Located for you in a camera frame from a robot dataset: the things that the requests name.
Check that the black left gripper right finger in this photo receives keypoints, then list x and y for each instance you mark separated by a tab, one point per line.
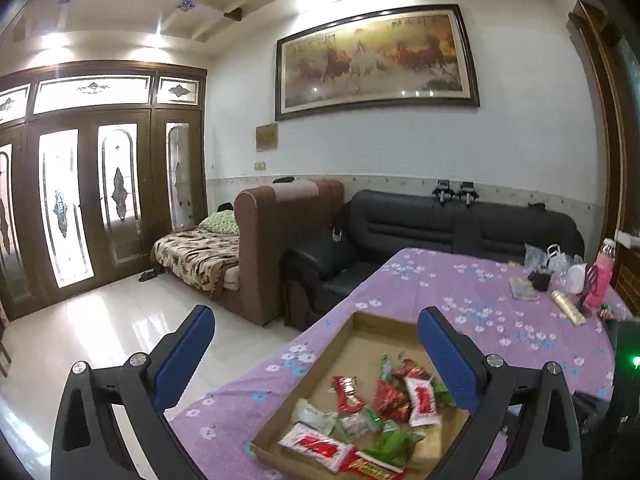
545	441

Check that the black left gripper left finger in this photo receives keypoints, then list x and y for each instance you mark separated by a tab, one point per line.
87	442

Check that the dark red snack packet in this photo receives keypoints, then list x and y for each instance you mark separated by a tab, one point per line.
391	398

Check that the clear green candy packet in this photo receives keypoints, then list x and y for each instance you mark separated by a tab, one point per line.
356	425

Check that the red yellow snack packet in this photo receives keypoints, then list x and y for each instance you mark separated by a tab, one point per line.
367	467

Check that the pale green snack packet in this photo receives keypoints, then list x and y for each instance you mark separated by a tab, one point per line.
307	414

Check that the white red snack packet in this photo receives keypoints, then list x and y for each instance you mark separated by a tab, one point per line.
326	451
423	403

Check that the beige wafer snack packet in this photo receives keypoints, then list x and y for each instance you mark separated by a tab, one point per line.
428	451

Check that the cream lotion tube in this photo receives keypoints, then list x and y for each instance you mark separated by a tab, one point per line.
568	308

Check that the pink sleeved water bottle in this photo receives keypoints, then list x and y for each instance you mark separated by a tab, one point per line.
603	266

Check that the black phone stand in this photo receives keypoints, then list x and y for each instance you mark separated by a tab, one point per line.
590	284

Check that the black small cup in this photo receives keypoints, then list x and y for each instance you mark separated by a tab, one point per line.
540	279

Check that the small booklet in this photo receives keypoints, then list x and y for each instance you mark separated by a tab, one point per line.
523	290

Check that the clear plastic cup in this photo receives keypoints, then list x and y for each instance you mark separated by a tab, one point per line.
558	262

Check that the cardboard box tray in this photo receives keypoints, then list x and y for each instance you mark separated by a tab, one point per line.
343	380

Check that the patterned blanket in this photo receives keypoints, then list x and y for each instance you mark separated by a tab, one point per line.
198	257

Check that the green pillow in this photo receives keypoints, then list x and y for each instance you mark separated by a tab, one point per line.
221	223

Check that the black leather sofa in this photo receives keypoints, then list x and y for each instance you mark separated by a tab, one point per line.
373	226

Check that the wooden glass door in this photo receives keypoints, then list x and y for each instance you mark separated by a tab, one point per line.
99	160

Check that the brown armchair sofa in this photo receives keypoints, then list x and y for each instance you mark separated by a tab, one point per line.
273	218

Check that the framed horse painting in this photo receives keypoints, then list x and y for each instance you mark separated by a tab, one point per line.
415	55

